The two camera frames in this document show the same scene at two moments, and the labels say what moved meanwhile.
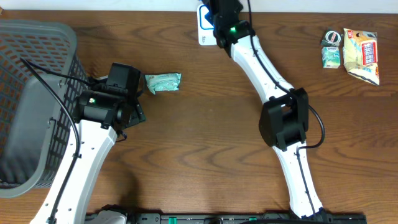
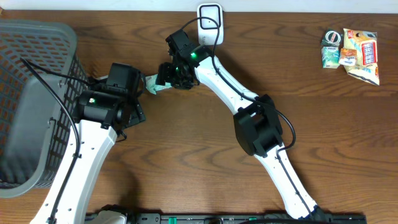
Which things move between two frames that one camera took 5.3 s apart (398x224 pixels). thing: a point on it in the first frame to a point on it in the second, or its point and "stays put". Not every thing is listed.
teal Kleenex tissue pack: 331,57 stays put
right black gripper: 235,4 to 164,76
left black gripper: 137,110 stays put
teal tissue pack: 165,81 stays put
